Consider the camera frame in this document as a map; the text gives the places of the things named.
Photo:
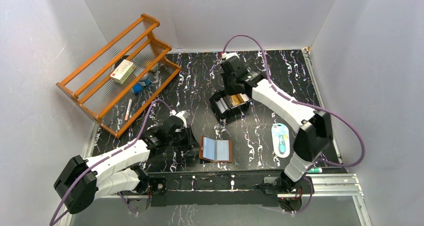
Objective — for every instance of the white red small box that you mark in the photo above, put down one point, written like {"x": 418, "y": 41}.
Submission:
{"x": 122, "y": 71}

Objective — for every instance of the silver card in tray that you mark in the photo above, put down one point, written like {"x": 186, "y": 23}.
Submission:
{"x": 222, "y": 106}

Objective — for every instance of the blue small bottle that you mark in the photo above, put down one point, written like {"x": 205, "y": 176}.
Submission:
{"x": 145, "y": 80}

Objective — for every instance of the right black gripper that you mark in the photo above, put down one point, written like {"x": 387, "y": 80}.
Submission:
{"x": 229, "y": 91}

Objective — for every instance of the orange wooden rack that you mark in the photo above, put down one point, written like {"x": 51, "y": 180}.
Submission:
{"x": 91, "y": 87}

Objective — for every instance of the pink white pen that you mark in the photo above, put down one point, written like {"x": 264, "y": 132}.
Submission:
{"x": 128, "y": 109}

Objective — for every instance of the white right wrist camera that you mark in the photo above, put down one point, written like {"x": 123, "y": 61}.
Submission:
{"x": 228, "y": 55}

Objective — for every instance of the brown leather card holder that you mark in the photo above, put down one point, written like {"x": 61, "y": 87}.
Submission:
{"x": 216, "y": 151}

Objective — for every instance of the green white marker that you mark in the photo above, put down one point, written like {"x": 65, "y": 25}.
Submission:
{"x": 315, "y": 171}

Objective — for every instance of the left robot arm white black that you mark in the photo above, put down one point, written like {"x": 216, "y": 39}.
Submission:
{"x": 84, "y": 180}

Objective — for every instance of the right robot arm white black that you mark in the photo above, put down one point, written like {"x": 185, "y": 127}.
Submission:
{"x": 313, "y": 127}

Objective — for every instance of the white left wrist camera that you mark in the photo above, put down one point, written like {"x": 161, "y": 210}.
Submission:
{"x": 182, "y": 115}

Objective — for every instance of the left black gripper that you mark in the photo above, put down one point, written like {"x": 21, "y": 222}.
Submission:
{"x": 190, "y": 139}

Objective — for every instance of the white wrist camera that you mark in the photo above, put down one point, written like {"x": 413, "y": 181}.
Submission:
{"x": 228, "y": 55}
{"x": 182, "y": 115}

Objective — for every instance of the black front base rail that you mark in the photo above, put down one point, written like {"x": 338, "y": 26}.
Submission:
{"x": 217, "y": 188}

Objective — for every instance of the gold credit card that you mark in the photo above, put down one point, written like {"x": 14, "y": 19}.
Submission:
{"x": 235, "y": 100}

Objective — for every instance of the black card tray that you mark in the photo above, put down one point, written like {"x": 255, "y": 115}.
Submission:
{"x": 232, "y": 112}

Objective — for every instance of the blue small block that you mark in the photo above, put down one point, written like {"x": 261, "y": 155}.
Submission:
{"x": 137, "y": 88}

